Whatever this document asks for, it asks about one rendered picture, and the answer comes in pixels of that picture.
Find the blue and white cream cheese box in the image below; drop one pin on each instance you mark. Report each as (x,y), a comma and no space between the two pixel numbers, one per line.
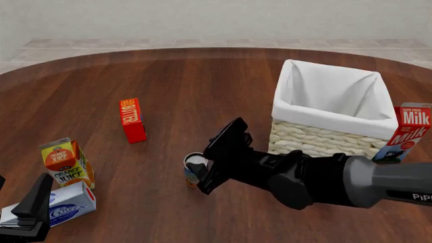
(72,207)

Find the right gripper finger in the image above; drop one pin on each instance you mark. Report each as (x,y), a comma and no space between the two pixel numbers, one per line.
(198,170)

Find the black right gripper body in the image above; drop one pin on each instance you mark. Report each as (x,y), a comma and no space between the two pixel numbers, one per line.
(221,169)

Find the black and grey left gripper body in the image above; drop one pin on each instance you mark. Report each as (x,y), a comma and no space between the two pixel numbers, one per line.
(23,227)

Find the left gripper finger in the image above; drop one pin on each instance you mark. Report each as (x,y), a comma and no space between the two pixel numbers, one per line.
(35,197)
(1,182)

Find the red butter box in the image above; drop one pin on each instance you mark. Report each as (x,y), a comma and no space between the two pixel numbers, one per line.
(133,121)

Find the orange juice carton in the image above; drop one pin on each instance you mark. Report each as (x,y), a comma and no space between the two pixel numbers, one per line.
(65,164)

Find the red and white milk carton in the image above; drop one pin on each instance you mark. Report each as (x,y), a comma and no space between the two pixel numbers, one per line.
(408,131)

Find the alphabet soup can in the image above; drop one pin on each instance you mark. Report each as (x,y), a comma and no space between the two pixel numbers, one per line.
(193,158)

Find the wicker basket with white liner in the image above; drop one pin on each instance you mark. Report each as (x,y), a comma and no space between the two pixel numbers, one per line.
(324,101)

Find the grey and black right robot arm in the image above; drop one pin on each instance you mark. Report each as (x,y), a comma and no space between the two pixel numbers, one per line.
(337,179)

